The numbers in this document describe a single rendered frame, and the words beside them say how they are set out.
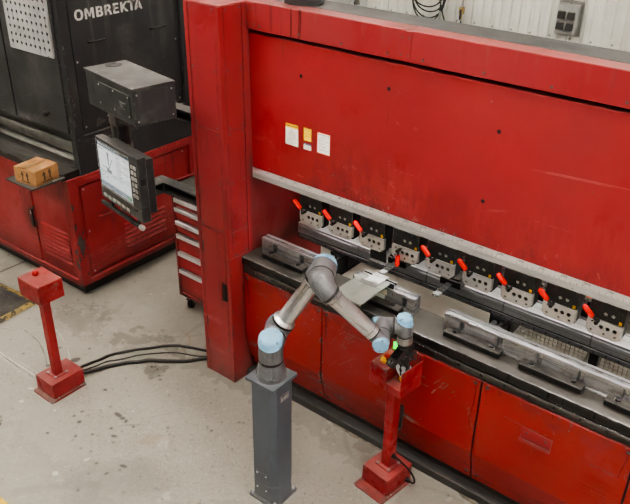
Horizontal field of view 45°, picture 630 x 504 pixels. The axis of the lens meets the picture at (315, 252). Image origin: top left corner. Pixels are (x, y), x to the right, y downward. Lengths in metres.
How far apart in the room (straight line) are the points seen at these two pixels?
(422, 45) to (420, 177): 0.61
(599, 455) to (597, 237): 0.99
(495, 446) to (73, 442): 2.32
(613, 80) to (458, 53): 0.64
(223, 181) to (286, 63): 0.73
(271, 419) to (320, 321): 0.74
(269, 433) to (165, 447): 0.89
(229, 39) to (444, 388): 2.04
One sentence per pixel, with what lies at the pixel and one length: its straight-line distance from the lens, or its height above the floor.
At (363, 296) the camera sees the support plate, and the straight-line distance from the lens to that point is 3.80.
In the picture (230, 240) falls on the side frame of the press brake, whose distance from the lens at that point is 4.28.
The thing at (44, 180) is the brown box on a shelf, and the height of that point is 1.02.
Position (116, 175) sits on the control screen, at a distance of 4.14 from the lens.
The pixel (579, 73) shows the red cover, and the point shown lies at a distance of 3.08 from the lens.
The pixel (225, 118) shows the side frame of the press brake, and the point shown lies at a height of 1.73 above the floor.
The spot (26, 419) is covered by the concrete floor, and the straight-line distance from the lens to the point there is 4.83.
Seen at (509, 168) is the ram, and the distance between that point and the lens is 3.31.
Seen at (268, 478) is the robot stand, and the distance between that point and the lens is 3.96.
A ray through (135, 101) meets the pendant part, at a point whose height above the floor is 1.88.
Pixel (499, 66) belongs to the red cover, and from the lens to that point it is 3.20.
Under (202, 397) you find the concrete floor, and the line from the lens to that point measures 4.75.
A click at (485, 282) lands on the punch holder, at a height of 1.22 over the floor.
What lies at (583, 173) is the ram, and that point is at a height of 1.87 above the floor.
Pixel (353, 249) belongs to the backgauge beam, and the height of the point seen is 0.95.
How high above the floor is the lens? 3.03
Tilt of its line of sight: 29 degrees down
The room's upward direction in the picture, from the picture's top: 1 degrees clockwise
